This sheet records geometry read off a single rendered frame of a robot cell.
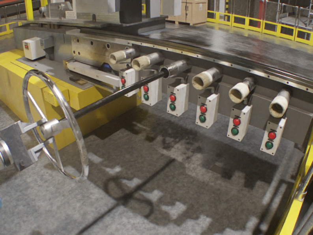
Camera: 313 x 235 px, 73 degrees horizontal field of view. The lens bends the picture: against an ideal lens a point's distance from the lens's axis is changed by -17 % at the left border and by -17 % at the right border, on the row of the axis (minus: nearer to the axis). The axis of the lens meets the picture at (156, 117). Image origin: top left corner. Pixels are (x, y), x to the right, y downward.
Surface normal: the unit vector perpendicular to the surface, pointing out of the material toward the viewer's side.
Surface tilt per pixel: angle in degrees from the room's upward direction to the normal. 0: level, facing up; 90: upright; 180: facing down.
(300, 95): 90
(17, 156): 61
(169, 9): 90
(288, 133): 90
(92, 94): 90
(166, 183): 0
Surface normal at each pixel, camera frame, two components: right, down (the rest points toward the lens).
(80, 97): 0.77, 0.33
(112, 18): -0.63, 0.40
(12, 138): 0.68, -0.13
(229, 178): 0.00, -0.86
